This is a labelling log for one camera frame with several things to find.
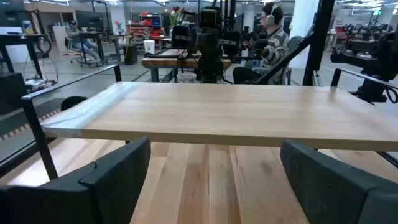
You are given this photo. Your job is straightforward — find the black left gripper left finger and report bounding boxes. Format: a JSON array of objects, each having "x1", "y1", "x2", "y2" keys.
[{"x1": 40, "y1": 136, "x2": 152, "y2": 224}]

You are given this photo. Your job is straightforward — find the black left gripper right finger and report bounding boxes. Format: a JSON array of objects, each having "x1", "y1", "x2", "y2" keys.
[{"x1": 279, "y1": 139, "x2": 379, "y2": 224}]

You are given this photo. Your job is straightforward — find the background flower bouquet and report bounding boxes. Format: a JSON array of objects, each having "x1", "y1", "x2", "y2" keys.
[{"x1": 164, "y1": 6, "x2": 189, "y2": 37}]

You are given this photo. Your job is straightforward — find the wooden background table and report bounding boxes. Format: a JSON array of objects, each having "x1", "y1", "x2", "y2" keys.
[{"x1": 141, "y1": 49, "x2": 233, "y2": 83}]

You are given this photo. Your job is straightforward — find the white bin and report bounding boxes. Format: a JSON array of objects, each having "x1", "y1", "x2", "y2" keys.
[{"x1": 143, "y1": 39, "x2": 156, "y2": 55}]

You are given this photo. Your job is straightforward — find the red storage shelving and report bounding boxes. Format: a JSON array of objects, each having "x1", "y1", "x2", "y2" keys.
[{"x1": 127, "y1": 12, "x2": 164, "y2": 52}]

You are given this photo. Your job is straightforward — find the person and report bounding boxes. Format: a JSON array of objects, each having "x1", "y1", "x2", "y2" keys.
[
  {"x1": 232, "y1": 2, "x2": 292, "y2": 85},
  {"x1": 65, "y1": 20, "x2": 101, "y2": 62}
]

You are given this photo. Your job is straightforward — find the white headphones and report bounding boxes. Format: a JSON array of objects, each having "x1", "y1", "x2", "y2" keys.
[{"x1": 266, "y1": 6, "x2": 277, "y2": 26}]

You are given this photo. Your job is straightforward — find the black hazard-striped floor mat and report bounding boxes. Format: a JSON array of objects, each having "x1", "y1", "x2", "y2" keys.
[{"x1": 0, "y1": 107, "x2": 63, "y2": 166}]

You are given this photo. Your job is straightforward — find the black background desk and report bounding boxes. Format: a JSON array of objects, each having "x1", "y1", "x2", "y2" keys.
[{"x1": 0, "y1": 32, "x2": 52, "y2": 80}]

